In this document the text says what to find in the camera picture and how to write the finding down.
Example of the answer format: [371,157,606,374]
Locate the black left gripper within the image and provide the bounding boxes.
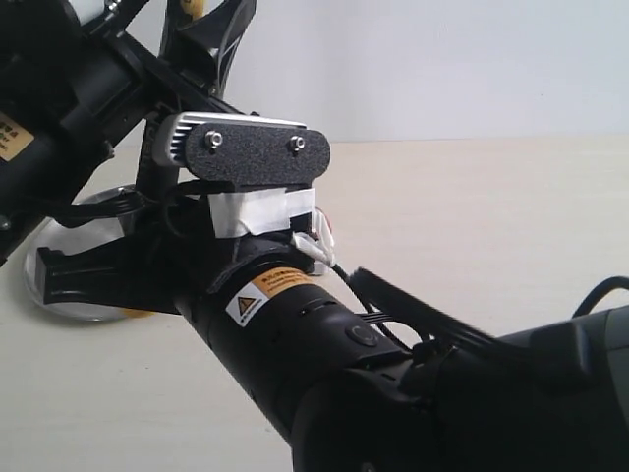
[119,1,257,115]

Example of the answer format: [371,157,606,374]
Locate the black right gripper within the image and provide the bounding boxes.
[36,196,315,315]

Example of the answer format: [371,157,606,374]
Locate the black yellow claw hammer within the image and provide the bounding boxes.
[121,1,204,318]

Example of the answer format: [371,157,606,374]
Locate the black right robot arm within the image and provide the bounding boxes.
[35,198,628,471]

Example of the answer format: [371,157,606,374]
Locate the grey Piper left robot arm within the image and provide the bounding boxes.
[1,1,257,258]

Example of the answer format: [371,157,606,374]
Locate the round stainless steel plate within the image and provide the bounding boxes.
[24,185,152,322]

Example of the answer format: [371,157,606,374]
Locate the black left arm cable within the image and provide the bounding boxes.
[58,0,261,227]

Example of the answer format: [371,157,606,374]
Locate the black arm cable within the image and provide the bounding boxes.
[333,260,629,380]
[58,0,261,227]

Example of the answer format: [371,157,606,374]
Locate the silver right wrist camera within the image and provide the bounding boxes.
[151,111,336,266]

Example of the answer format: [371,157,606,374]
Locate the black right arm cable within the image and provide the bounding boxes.
[333,260,629,380]

